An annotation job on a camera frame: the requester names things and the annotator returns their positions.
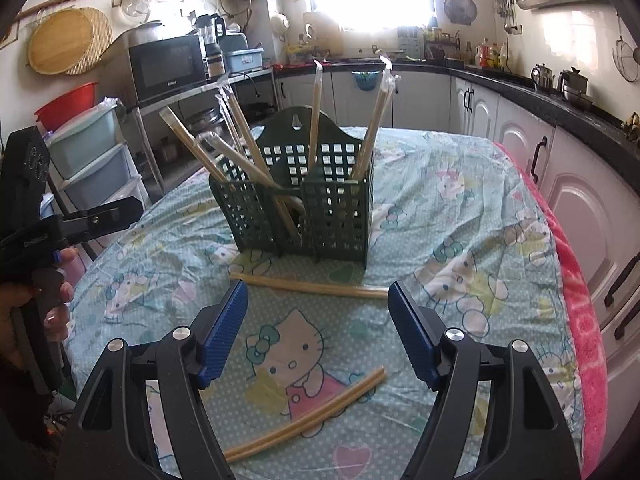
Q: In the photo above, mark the black blender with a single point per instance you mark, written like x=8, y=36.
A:
x=214, y=60

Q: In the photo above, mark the round bamboo tray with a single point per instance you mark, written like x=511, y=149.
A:
x=60, y=42

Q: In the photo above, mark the brown crumpled rag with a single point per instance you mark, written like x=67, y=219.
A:
x=632, y=130

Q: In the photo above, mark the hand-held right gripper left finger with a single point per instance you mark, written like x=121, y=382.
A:
x=225, y=330

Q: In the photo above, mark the round woven bamboo mat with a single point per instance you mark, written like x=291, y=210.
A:
x=102, y=42

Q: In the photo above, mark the pale blue drawer unit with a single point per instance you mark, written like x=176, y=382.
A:
x=85, y=145

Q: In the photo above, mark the wooden cutting board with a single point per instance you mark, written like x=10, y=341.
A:
x=325, y=35

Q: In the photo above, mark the yellow oil bottle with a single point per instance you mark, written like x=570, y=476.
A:
x=499, y=57

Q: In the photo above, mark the blue hanging bin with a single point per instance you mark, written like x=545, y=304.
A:
x=363, y=81

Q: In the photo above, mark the stainless steel container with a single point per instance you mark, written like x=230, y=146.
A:
x=140, y=34

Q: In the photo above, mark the pink blanket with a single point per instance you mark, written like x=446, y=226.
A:
x=580, y=330

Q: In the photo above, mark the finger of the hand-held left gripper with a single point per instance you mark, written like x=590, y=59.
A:
x=105, y=215

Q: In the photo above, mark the blue dish basket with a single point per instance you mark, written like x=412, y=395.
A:
x=242, y=61

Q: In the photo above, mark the red plastic basin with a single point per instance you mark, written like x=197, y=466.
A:
x=65, y=105

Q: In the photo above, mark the green plastic utensil holder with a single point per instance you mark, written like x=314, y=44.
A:
x=340, y=220

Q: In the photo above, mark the black microwave oven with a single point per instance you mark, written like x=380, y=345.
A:
x=165, y=67

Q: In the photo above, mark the white round hanging object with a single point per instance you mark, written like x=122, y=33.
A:
x=280, y=24

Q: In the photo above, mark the wall power socket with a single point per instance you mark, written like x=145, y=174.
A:
x=513, y=29

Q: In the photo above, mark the steel ladle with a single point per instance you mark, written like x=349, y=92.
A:
x=636, y=57

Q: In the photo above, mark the steel kettle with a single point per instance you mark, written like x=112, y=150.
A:
x=542, y=78

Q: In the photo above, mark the metal rack table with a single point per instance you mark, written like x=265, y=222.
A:
x=165, y=105

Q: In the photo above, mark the black spice rack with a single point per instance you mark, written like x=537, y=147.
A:
x=442, y=47

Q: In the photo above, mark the black kitchen countertop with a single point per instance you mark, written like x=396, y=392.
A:
x=590, y=130

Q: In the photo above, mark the red bottle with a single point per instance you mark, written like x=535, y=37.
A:
x=483, y=55

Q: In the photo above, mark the dark round wall fan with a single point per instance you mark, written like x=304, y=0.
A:
x=460, y=8

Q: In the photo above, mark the round clear plastic cover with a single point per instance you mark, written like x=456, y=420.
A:
x=139, y=6

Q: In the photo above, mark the steel pot with black lid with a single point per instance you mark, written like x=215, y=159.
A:
x=575, y=87

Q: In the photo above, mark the white base cabinets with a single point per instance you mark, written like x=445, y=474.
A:
x=575, y=210

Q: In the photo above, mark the steel cooking pot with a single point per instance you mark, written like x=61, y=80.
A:
x=202, y=120

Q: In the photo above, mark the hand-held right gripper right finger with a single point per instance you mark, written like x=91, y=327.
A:
x=415, y=330

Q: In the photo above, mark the person's left hand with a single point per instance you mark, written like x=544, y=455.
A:
x=57, y=317

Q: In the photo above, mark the black wok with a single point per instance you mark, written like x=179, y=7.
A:
x=261, y=111

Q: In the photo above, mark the pale blue storage box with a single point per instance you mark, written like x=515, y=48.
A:
x=410, y=42

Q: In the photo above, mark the bamboo chopstick pair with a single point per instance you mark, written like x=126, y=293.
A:
x=372, y=127
x=192, y=142
x=315, y=120
x=260, y=444
x=259, y=157
x=372, y=379
x=310, y=287
x=231, y=127
x=230, y=154

